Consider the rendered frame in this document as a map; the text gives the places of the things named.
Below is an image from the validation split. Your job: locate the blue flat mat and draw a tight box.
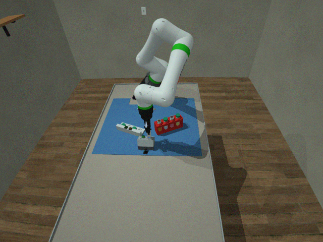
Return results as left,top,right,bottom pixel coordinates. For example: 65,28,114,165
92,98,202,156

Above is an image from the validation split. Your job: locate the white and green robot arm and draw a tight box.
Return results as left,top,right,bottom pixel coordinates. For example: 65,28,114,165
134,18,194,116

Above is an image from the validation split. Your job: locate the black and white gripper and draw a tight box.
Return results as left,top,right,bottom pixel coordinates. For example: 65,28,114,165
141,114,152,137

